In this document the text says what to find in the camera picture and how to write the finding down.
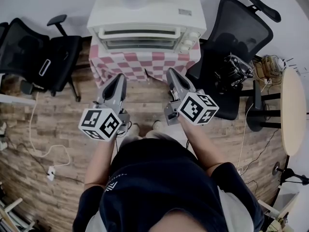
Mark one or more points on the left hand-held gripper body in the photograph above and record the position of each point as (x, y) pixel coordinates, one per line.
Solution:
(101, 123)

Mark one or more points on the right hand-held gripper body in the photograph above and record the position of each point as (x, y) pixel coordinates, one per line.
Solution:
(195, 107)

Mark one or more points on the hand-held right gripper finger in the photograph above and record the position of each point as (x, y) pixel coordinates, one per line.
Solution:
(174, 88)
(187, 84)

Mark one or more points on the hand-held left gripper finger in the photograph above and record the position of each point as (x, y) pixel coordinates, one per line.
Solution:
(122, 95)
(102, 95)

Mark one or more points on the person's right forearm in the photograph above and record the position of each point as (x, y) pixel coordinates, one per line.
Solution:
(202, 146)

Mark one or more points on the person's left forearm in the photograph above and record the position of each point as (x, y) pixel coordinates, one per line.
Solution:
(99, 163)

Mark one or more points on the white toaster oven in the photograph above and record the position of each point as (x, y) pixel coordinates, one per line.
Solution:
(144, 11)

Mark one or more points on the pink checkered tablecloth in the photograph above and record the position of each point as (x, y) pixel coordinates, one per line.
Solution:
(135, 64)

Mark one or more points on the person's right shoe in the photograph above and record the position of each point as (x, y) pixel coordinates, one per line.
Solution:
(157, 125)

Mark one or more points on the person's grey trousers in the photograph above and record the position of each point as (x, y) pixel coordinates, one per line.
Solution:
(154, 136)

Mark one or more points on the white power strip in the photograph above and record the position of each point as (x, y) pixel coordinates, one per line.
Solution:
(51, 173)
(240, 171)

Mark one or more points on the black mesh office chair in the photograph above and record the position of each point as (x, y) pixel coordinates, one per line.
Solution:
(241, 33)

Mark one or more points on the person's dark shirt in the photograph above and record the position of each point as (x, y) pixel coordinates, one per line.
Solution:
(157, 178)

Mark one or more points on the round beige table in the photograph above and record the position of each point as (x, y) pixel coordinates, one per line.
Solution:
(293, 112)

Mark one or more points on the black floor stand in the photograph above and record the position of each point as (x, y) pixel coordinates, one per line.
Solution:
(289, 172)

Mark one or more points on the white plastic bin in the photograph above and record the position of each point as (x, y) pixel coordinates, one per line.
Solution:
(287, 197)

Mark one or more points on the pile of wooden slats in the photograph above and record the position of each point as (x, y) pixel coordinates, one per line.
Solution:
(12, 216)

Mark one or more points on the white desk frame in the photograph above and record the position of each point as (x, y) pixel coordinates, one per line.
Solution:
(17, 100)

